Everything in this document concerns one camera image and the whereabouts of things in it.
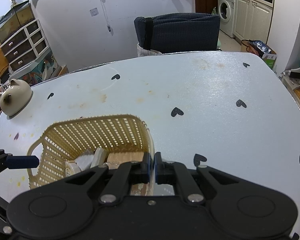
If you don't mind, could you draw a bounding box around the cream cat-ear ceramic dome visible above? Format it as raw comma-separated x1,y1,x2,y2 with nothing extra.
0,79,33,118

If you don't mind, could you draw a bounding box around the glass fish tank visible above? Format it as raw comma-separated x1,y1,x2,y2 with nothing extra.
0,1,35,44

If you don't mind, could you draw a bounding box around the white washing machine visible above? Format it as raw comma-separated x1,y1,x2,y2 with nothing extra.
217,0,236,38

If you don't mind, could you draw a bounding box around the cardboard box with items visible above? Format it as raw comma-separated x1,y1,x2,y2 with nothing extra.
241,40,277,69

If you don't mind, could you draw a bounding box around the beige plastic woven basket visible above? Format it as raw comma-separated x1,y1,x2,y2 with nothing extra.
27,114,154,189

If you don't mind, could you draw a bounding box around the white drawer shelf unit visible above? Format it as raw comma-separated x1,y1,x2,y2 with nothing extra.
0,20,50,72

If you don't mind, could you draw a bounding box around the white wall switch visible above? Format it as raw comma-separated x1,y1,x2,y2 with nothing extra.
90,8,98,17

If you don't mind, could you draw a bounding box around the white tape roll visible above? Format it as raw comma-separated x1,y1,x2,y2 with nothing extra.
65,160,81,177

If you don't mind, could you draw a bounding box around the round wooden coaster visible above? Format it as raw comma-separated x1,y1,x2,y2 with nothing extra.
107,152,144,164

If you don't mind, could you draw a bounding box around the dark blue chair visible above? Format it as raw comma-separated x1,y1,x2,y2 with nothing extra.
134,12,221,54

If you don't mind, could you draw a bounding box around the white kitchen cabinet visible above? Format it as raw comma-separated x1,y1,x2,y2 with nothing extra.
234,0,273,43

